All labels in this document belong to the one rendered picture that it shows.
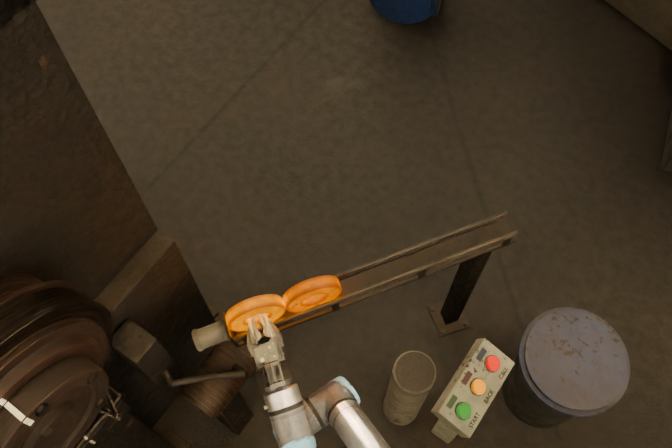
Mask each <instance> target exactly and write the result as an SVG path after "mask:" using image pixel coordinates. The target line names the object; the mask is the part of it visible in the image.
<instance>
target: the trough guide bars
mask: <svg viewBox="0 0 672 448"><path fill-rule="evenodd" d="M507 215H508V212H507V211H505V212H502V213H498V214H495V215H493V216H491V217H489V218H486V219H483V220H481V221H478V222H475V223H473V224H470V225H467V226H465V227H462V228H459V229H457V230H454V231H451V232H449V233H446V234H443V235H441V236H438V237H435V238H433V239H430V240H427V241H425V242H422V243H419V244H417V245H413V246H410V247H407V248H406V249H403V250H401V251H398V252H395V253H393V254H390V255H387V256H385V257H382V258H379V259H377V260H374V261H371V262H369V263H366V264H363V265H361V266H358V267H355V268H353V269H350V270H347V271H345V272H342V273H339V274H337V275H334V276H336V277H337V278H338V279H339V281H340V280H343V279H346V278H348V277H351V276H354V275H356V274H359V273H362V272H364V271H367V270H370V269H372V268H375V267H378V266H380V265H383V264H386V263H388V262H391V261H394V260H396V259H399V258H402V257H404V256H407V255H408V256H409V255H411V254H414V253H416V252H418V251H420V250H423V249H426V248H428V247H431V246H434V245H436V244H439V243H442V242H444V241H447V240H450V239H452V238H455V237H458V236H460V235H463V234H466V233H468V232H471V231H474V230H476V229H479V228H482V227H484V226H487V225H490V224H494V223H497V222H499V221H500V220H503V219H506V218H508V217H507ZM517 235H519V234H518V231H514V232H511V233H509V234H506V235H503V236H501V237H498V238H495V239H493V240H490V241H487V242H485V243H482V244H479V245H477V246H474V247H472V248H469V249H466V250H464V251H461V252H458V253H456V254H453V255H450V256H448V257H445V258H442V259H440V260H437V261H434V262H432V263H429V264H426V265H424V266H421V267H418V268H416V269H413V270H411V271H408V272H405V273H403V274H400V275H397V276H395V277H392V278H389V279H387V280H384V281H381V282H379V283H376V284H373V285H371V286H368V287H365V288H363V289H360V290H357V291H355V292H352V293H349V294H347V295H344V296H342V297H339V298H336V299H334V300H331V301H328V302H326V303H323V304H320V305H318V306H315V307H312V308H310V309H307V310H304V311H302V312H299V313H296V314H294V315H291V316H288V317H286V318H283V319H280V320H278V321H275V322H273V324H274V325H275V326H276V327H277V328H279V327H282V326H284V325H287V324H290V323H292V322H295V321H297V320H300V319H303V318H305V317H308V316H311V315H313V314H316V313H319V312H321V311H324V310H327V309H329V308H332V311H333V312H334V311H336V310H339V309H340V306H339V305H340V304H342V303H345V302H348V301H350V300H353V299H356V298H358V297H361V296H364V295H366V294H369V293H372V292H374V291H377V290H380V289H382V288H385V287H388V286H390V285H393V284H395V283H398V282H401V281H403V280H406V279H409V278H411V277H414V276H417V277H418V279H421V278H424V277H426V272H427V271H430V270H433V269H435V268H438V267H440V266H443V265H446V264H448V263H451V262H454V261H456V260H459V259H462V258H464V257H467V256H470V255H472V254H475V253H478V252H480V251H483V250H486V249H488V248H491V247H493V246H496V245H499V244H501V243H502V248H503V247H506V246H508V245H510V242H511V240H512V239H515V238H517V237H518V236H517ZM233 338H234V341H236V343H239V342H242V341H244V342H245V343H246V344H247V332H246V333H243V334H241V335H238V336H235V337H233Z"/></svg>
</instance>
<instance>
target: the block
mask: <svg viewBox="0 0 672 448"><path fill-rule="evenodd" d="M111 347H112V348H113V349H114V350H115V351H116V352H117V353H118V354H119V355H120V356H121V357H122V358H123V359H125V360H126V361H127V362H128V363H129V364H130V365H131V366H132V367H133V368H134V369H135V370H137V371H138V372H139V373H141V374H142V375H143V376H144V377H146V378H147V379H148V380H150V381H151V382H152V383H153V384H159V383H160V382H161V381H162V380H163V379H164V378H163V376H162V373H163V372H164V371H165V370H169V371H170V370H171V369H172V368H173V366H174V364H175V361H174V359H173V358H172V357H171V356H170V354H169V353H168V352H167V351H166V349H165V348H164V347H163V346H162V344H161V343H160V342H159V341H158V339H157V338H156V337H155V336H154V335H152V334H151V333H150V332H148V331H147V330H146V329H144V328H143V327H142V326H140V325H139V324H138V323H136V322H135V321H134V320H132V319H128V320H126V321H125V322H124V323H123V325H122V326H121V327H120V328H119V329H118V330H117V332H116V333H115V334H114V335H113V340H112V344H111Z"/></svg>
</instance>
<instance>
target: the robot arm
mask: <svg viewBox="0 0 672 448"><path fill-rule="evenodd" d="M256 315H258V316H259V319H260V323H261V324H262V325H263V333H264V336H266V337H270V338H271V339H270V340H269V342H266V343H264V344H260V343H258V341H259V340H260V339H261V334H260V332H259V331H258V329H257V322H256V320H255V315H253V316H251V317H249V318H248V331H247V348H248V350H249V352H250V354H251V357H254V359H255V362H256V365H257V368H258V369H259V368H262V369H263V374H264V378H265V381H266V383H267V384H268V383H270V385H269V386H267V387H265V388H264V389H265V392H266V393H267V394H265V395H264V396H263V398H264V401H265V404H266V405H265V406H264V409H265V410H266V409H268V415H269V418H270V421H271V424H272V427H273V434H274V437H275V438H276V440H277V443H278V446H279V448H316V447H317V444H316V438H315V437H314V434H315V433H316V432H318V431H319V430H321V429H323V428H324V427H326V426H327V425H329V424H330V425H331V426H332V427H333V428H334V429H335V431H336V432H337V433H338V435H339V436H340V438H341V439H342V441H343V442H344V444H345V445H346V447H347V448H390V446H389V445H388V444H387V442H386V441H385V440H384V438H383V437H382V436H381V434H380V433H379V432H378V430H377V429H376V428H375V426H374V425H373V424H372V422H371V421H370V420H369V418H368V417H367V416H366V414H365V413H364V412H363V410H362V409H361V408H360V405H359V403H360V398H359V396H358V394H357V392H356V391H355V389H354V388H353V387H352V386H351V384H350V383H349V382H348V381H347V380H346V379H345V378H344V377H342V376H339V377H337V378H335V379H333V380H330V381H329V383H327V384H326V385H324V386H323V387H321V388H320V389H318V390H317V391H315V392H314V393H312V394H311V395H309V396H308V397H306V398H305V399H303V400H302V396H301V393H300V390H299V387H298V384H292V383H293V382H292V379H291V378H290V379H286V380H284V377H283V373H282V369H281V365H280V362H279V361H282V360H285V357H284V353H283V351H282V347H283V346H284V344H283V340H282V335H281V333H280V331H279V330H278V329H277V327H276V326H275V325H274V324H273V323H272V322H271V320H270V319H269V318H268V317H267V316H266V315H265V313H259V314H256ZM257 344H258V346H257Z"/></svg>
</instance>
